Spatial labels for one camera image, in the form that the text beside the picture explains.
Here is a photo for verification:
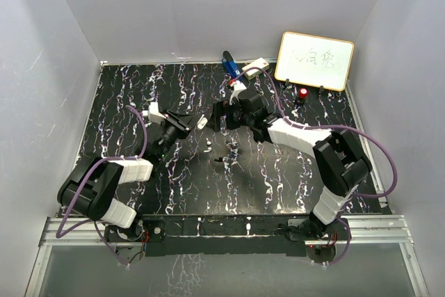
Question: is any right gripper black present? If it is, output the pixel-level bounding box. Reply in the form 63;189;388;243
207;99;253;133

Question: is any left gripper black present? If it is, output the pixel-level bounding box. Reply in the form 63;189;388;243
158;111;202;159

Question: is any white earbud charging case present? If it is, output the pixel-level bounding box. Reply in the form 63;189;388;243
196;116;208;130

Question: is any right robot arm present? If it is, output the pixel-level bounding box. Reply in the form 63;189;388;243
207;90;372;239

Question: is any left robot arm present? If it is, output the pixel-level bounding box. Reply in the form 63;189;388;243
56;111;207;241

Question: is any blue stapler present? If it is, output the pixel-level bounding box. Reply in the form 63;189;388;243
222;50;241;79

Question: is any small white box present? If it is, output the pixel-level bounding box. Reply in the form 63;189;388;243
242;58;269;80

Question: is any red emergency stop button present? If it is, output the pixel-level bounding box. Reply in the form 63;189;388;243
295;88;308;106

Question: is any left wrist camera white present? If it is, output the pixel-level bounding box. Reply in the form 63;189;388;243
142;102;167;125

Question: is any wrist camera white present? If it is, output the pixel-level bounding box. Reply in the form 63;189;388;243
229;79;247;105
142;102;167;125

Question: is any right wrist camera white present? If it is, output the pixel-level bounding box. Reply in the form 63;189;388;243
229;79;247;105

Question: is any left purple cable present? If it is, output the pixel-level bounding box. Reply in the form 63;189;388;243
55;104;154;265

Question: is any purple cable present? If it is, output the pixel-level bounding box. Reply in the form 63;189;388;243
55;104;154;265
232;68;398;265

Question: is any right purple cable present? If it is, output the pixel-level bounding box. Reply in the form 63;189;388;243
232;68;398;265

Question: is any whiteboard with yellow frame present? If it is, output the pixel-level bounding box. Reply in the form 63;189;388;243
274;31;355;92

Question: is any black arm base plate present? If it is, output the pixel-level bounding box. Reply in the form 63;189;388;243
105;214;350;257

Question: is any aluminium rail frame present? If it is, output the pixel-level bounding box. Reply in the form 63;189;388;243
26;214;429;296

